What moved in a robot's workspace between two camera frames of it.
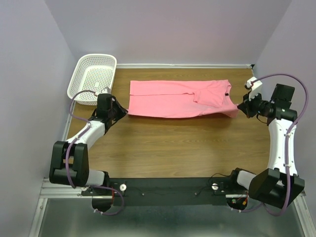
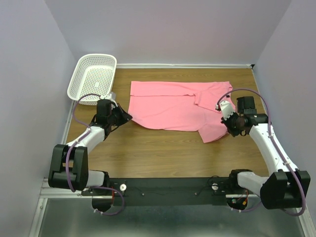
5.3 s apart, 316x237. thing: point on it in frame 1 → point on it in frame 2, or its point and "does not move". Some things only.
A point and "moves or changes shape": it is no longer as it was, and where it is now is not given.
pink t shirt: x=181 y=99 moves or changes shape
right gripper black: x=246 y=106 → x=233 y=133
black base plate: x=203 y=191 does not move
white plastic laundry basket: x=93 y=72 does not move
